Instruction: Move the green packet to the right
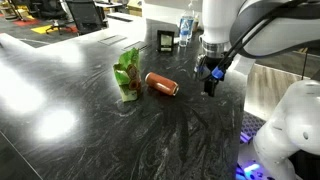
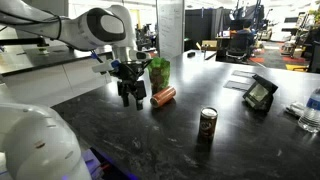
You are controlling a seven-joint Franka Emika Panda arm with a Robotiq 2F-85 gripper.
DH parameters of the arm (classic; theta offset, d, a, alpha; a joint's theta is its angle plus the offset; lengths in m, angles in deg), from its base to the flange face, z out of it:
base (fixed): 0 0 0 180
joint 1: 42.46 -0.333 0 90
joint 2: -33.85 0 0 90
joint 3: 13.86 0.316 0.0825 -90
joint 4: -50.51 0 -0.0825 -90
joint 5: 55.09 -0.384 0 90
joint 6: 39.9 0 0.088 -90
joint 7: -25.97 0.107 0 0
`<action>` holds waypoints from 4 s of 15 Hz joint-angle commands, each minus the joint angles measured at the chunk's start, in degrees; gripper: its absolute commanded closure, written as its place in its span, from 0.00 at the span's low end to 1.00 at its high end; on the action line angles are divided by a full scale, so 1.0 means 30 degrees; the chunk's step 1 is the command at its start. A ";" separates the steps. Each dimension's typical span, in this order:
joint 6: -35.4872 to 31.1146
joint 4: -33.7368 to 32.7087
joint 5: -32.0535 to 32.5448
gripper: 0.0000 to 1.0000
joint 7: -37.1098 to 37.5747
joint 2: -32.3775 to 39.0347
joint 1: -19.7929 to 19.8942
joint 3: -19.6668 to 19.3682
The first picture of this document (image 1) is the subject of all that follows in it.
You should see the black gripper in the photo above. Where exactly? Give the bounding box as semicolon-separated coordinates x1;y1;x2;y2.
194;54;224;98

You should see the green snack packet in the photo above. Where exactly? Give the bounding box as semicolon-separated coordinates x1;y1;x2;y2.
112;47;143;103

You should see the orange soda can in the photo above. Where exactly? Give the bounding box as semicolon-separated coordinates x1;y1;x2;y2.
144;71;180;97

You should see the black small display stand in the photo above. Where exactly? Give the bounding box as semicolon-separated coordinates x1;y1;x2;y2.
156;29;176;54

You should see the clear plastic water bottle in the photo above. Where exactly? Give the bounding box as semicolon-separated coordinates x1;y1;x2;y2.
178;1;196;48

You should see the black mesh office chair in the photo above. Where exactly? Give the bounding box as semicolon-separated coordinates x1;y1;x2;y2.
64;0;108;36

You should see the black office chair with star base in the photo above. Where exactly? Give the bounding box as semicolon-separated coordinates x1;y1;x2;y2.
39;0;73;36

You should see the purple lit perforated base plate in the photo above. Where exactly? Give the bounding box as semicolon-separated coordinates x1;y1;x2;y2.
239;111;268;145

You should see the black cable with blue connector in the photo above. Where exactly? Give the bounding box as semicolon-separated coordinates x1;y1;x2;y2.
199;0;320;83

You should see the grey table cable hatch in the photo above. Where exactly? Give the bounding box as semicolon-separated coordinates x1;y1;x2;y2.
98;34;128;46
123;40;152;53

